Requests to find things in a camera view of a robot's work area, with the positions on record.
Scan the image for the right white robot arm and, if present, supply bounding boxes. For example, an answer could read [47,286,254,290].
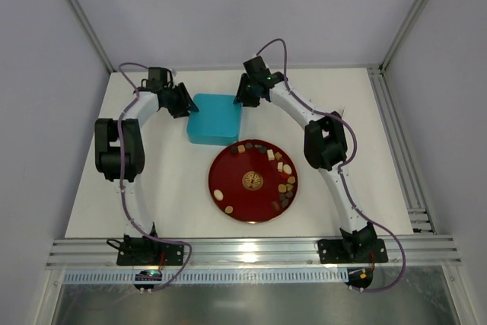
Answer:
[234,56,381,263]

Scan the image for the teal box lid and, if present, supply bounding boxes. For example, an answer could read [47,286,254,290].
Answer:
[186,94,242,139]

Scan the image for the white oval chocolate right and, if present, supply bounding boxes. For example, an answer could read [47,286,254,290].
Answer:
[283,164,292,175]

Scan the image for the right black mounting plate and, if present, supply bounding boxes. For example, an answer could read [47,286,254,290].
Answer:
[317,239,389,264]

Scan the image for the teal chocolate box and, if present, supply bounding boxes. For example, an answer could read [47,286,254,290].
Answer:
[188,134,239,146]

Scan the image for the brown striped chocolate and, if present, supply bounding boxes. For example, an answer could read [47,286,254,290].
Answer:
[272,201,281,212]

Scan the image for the round red lacquer tray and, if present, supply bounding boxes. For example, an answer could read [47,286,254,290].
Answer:
[208,139,299,224]

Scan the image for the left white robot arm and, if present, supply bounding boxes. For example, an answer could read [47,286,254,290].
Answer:
[94,67,198,266]

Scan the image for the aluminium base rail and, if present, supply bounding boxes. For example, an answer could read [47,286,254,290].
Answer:
[46,234,461,269]

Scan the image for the cream rectangular chocolate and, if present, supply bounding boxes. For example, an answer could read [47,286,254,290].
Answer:
[266,149,275,161]

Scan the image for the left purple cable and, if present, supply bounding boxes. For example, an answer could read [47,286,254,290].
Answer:
[117,61,192,294]

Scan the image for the white slotted cable duct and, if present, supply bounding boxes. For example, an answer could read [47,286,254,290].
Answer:
[62,267,349,285]

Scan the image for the white oval chocolate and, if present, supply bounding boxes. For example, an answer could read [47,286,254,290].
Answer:
[283,164,292,175]
[213,190,224,201]

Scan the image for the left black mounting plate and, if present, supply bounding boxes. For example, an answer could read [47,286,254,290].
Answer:
[110,238,184,266]

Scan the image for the black mounting plate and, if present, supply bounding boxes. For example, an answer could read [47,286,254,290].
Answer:
[110,238,184,266]
[317,239,389,264]

